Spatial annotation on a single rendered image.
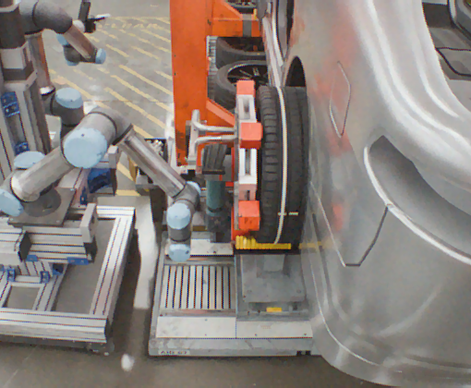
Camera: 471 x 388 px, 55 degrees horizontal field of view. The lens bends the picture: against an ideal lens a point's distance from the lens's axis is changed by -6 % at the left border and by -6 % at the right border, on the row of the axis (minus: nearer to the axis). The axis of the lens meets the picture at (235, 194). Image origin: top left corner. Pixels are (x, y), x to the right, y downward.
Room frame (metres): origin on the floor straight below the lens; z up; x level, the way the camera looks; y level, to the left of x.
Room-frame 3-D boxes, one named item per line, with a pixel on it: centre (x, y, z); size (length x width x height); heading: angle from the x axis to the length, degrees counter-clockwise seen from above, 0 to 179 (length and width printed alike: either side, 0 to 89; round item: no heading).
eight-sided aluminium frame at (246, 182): (1.62, -0.03, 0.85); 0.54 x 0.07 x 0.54; 3
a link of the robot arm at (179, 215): (1.16, 0.18, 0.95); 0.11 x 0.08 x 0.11; 173
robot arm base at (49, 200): (1.35, 0.76, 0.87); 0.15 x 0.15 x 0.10
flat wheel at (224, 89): (3.21, -0.14, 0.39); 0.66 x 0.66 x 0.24
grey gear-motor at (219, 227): (1.93, -0.04, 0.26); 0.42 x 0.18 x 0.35; 93
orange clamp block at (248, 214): (1.30, -0.05, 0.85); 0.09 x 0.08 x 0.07; 3
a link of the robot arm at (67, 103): (1.84, 0.77, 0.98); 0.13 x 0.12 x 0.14; 77
